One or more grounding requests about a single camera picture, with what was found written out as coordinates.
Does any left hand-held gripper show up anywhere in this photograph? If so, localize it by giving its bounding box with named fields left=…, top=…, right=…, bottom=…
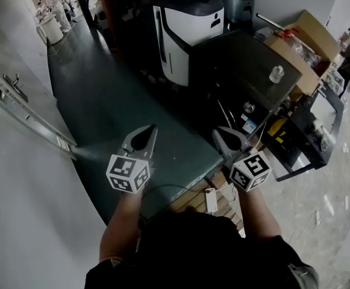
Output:
left=105, top=124, right=159, bottom=194

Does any wooden slatted pallet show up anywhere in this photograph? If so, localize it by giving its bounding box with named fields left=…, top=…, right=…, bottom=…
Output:
left=167, top=170, right=245, bottom=232

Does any grey door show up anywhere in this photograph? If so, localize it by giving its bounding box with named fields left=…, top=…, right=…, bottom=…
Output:
left=0, top=55, right=78, bottom=162

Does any white round bin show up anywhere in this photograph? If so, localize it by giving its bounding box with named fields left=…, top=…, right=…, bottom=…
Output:
left=40, top=16, right=65, bottom=46

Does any metal door handle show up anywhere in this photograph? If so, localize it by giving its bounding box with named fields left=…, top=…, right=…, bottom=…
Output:
left=2, top=73, right=30, bottom=103

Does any person's right forearm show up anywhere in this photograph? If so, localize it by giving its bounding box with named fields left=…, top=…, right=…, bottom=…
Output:
left=236, top=187, right=283, bottom=241

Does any grey appliance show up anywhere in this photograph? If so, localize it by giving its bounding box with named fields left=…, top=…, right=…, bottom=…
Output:
left=219, top=0, right=256, bottom=31

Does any white power adapter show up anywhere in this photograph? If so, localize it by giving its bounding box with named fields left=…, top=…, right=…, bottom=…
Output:
left=205, top=187, right=218, bottom=214

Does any black metal cart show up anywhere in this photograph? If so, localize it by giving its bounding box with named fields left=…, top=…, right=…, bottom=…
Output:
left=270, top=82, right=345, bottom=182

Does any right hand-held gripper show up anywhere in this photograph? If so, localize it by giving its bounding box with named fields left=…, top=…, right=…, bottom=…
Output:
left=211, top=126, right=273, bottom=193

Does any white and dark robot machine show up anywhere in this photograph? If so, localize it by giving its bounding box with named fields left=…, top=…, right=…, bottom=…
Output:
left=137, top=0, right=225, bottom=87

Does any person's black clothing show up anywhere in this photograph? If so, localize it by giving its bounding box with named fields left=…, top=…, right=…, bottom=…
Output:
left=84, top=208, right=320, bottom=289

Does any person's left forearm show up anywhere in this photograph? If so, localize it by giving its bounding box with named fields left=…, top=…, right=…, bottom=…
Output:
left=98, top=188, right=148, bottom=264

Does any clear jug with red cap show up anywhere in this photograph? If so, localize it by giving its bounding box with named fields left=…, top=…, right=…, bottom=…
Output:
left=276, top=28, right=320, bottom=69

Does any yellow plastic tool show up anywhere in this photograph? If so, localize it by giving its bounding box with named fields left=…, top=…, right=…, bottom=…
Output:
left=267, top=117, right=289, bottom=145

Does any dark green floor mat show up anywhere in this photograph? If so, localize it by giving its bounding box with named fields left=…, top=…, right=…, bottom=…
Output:
left=46, top=19, right=224, bottom=226

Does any large cardboard box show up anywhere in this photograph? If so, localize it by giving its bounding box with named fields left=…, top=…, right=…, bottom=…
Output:
left=263, top=10, right=343, bottom=96

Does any small clear bottle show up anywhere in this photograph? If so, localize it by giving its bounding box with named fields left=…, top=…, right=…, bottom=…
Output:
left=269, top=65, right=285, bottom=85

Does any black washing machine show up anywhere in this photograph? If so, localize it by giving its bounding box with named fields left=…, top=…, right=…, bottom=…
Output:
left=189, top=30, right=302, bottom=141

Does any grey metal tube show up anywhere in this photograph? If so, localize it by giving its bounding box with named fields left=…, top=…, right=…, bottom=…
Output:
left=255, top=13, right=285, bottom=30

